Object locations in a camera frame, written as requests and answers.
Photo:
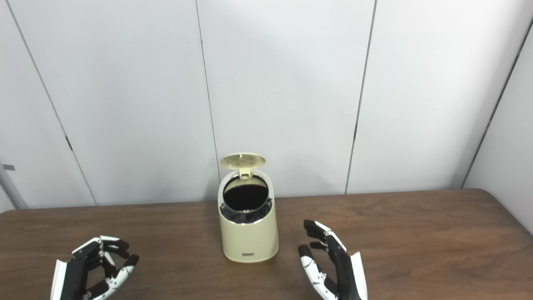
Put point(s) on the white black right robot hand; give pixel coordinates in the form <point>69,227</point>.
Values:
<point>343,271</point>

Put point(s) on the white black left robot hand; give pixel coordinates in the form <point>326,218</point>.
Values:
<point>75,275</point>

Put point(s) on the cream-colored bin body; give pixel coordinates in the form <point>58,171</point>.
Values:
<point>249,239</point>

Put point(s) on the round cream bin lid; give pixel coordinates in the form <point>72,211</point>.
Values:
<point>242,161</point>

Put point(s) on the black bin liner bag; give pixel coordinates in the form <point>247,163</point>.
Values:
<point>245,217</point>

